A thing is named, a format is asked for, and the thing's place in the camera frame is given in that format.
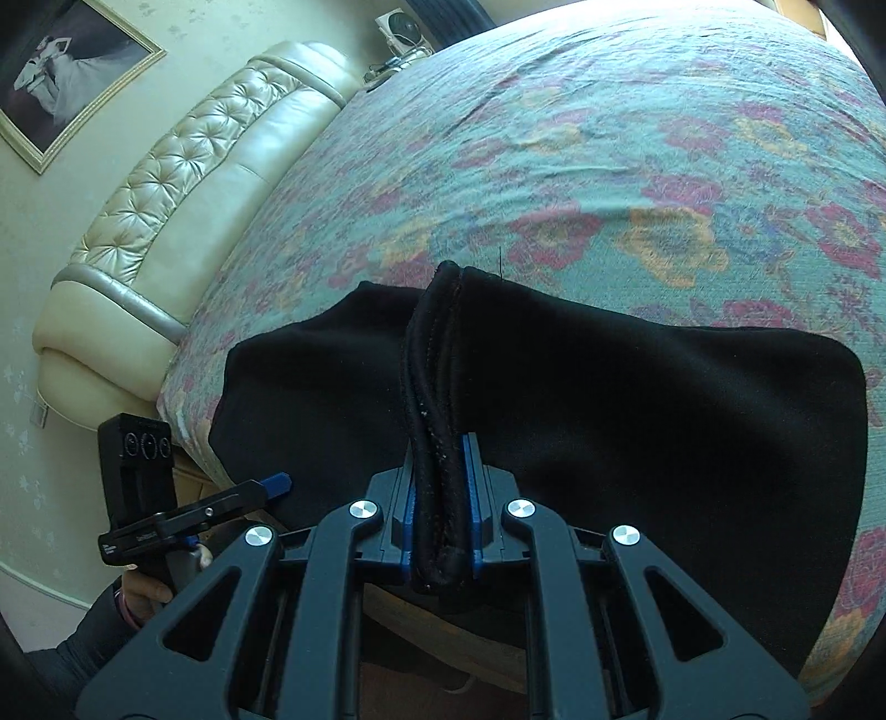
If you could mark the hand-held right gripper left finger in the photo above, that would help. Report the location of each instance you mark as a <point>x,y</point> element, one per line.
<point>410,502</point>

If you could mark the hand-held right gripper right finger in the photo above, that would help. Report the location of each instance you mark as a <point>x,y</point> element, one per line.
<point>471,498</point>

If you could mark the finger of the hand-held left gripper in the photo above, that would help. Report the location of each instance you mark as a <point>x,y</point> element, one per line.
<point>277,486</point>

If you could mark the black pants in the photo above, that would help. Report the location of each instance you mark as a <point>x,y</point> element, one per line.
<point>623,429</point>

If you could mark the person's left forearm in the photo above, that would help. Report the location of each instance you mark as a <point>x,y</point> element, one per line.
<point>76,644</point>

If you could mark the person's left hand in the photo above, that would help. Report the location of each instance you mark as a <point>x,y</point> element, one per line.
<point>149,590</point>

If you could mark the cream tufted leather headboard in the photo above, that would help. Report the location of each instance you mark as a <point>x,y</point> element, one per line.
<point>173,208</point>

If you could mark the floral bedspread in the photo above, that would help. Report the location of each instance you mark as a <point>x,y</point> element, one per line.
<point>588,138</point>

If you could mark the white fan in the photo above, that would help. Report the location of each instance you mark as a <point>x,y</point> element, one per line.
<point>405,28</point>

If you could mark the dark blue curtain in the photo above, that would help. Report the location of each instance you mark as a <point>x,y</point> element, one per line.
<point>443,5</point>

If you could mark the wall socket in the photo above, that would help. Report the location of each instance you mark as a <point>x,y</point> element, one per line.
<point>39,413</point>

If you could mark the framed wall picture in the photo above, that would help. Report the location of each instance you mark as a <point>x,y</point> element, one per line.
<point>62,69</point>

